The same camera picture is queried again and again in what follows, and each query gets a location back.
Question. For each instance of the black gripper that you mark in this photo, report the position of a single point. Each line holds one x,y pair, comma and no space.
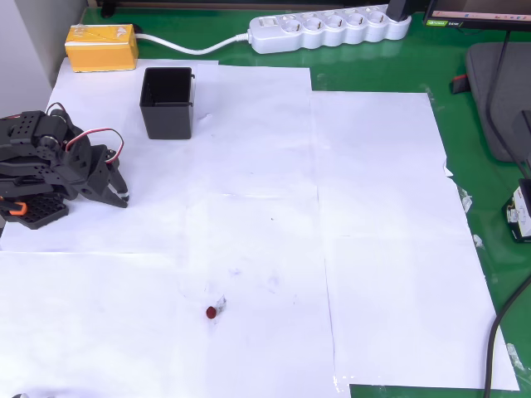
99,179

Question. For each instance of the small red plastic cap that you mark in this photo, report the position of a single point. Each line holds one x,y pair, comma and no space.
210,312

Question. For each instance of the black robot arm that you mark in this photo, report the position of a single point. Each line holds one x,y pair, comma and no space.
25,132

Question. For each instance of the black square cup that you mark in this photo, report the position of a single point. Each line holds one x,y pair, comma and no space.
170,120

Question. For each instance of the yellow cardboard box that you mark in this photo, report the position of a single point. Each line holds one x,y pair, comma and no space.
101,54

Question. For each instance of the small device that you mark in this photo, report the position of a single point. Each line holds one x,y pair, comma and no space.
520,219

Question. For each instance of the orange black clamp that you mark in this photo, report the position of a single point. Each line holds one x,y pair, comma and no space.
16,208

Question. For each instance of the clear tape piece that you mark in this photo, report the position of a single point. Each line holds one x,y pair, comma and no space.
221,304

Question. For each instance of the white power strip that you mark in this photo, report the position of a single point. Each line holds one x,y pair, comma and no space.
332,37

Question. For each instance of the black plug adapter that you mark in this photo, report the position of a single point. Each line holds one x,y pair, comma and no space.
398,8

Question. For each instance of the clear tape scrap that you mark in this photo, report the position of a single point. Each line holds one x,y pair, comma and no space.
514,356
466,201
479,242

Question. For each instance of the red black small tag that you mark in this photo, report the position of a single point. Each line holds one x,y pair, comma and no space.
459,86

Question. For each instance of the gray laptop sleeve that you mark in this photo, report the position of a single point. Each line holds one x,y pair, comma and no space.
481,83

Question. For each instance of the black display screen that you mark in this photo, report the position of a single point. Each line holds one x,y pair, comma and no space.
498,8

